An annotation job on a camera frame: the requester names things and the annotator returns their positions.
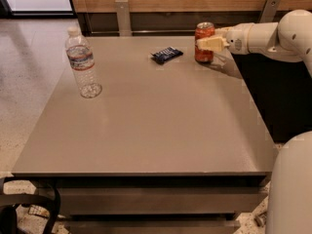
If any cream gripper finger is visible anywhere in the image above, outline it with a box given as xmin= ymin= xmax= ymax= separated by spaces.
xmin=196 ymin=35 xmax=229 ymax=52
xmin=214 ymin=26 xmax=231 ymax=36

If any lower grey drawer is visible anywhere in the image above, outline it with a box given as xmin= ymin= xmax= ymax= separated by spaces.
xmin=65 ymin=220 xmax=240 ymax=234

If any upper grey drawer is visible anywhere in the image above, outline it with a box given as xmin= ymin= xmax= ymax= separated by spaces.
xmin=58 ymin=187 xmax=267 ymax=215

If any grey drawer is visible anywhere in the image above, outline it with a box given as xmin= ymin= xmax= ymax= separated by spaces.
xmin=58 ymin=187 xmax=267 ymax=215
xmin=65 ymin=220 xmax=240 ymax=234

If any black chair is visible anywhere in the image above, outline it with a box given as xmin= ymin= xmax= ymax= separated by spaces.
xmin=0 ymin=176 xmax=62 ymax=234

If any metal bracket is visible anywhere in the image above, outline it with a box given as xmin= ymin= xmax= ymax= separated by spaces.
xmin=115 ymin=0 xmax=133 ymax=37
xmin=258 ymin=0 xmax=281 ymax=23

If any white striped cylinder on floor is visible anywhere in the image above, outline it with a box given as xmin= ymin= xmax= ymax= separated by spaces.
xmin=254 ymin=212 xmax=267 ymax=227

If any red coke can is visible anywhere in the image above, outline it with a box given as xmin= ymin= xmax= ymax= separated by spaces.
xmin=195 ymin=21 xmax=215 ymax=63

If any left metal bracket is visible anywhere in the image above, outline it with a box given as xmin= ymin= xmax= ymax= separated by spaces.
xmin=115 ymin=0 xmax=133 ymax=37

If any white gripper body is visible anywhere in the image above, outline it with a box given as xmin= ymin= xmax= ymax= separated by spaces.
xmin=226 ymin=23 xmax=254 ymax=55

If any right metal bracket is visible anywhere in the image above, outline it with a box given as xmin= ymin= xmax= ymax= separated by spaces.
xmin=258 ymin=0 xmax=281 ymax=23

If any blue rxbar wrapper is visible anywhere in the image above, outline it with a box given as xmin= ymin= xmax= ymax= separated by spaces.
xmin=151 ymin=47 xmax=183 ymax=64

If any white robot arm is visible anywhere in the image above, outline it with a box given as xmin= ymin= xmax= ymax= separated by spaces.
xmin=195 ymin=10 xmax=312 ymax=234

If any horizontal metal rail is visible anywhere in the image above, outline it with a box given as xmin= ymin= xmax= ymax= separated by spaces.
xmin=90 ymin=29 xmax=195 ymax=35

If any clear plastic water bottle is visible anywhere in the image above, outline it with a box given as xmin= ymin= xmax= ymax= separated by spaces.
xmin=65 ymin=26 xmax=102 ymax=98

